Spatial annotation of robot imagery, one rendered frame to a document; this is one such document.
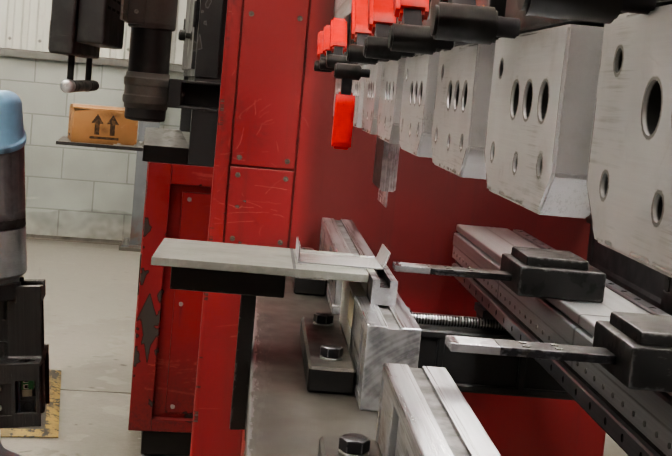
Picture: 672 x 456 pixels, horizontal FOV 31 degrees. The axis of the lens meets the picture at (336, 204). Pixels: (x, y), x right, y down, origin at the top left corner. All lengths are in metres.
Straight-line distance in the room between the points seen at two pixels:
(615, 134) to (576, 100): 0.08
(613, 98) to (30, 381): 0.69
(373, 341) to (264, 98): 1.14
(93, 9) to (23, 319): 1.61
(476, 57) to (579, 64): 0.20
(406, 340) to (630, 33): 0.93
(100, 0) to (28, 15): 5.97
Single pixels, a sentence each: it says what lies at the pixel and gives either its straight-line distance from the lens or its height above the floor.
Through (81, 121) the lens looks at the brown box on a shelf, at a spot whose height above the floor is 1.06.
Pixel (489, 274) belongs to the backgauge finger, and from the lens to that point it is 1.54.
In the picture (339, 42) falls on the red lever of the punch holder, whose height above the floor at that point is 1.28.
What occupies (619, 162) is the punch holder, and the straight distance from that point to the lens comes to 0.40.
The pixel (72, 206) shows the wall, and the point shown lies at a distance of 8.54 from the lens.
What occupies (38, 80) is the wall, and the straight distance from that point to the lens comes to 8.51.
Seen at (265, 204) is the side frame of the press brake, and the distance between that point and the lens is 2.38.
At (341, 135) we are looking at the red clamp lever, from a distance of 1.36.
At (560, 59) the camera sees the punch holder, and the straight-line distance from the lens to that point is 0.49.
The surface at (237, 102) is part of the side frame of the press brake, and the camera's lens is 2.37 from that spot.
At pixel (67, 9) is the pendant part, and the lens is 2.53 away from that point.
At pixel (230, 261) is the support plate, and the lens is 1.46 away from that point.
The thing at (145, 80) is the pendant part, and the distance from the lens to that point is 2.93.
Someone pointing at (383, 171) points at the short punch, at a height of 1.12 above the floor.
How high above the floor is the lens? 1.22
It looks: 5 degrees down
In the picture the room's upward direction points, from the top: 5 degrees clockwise
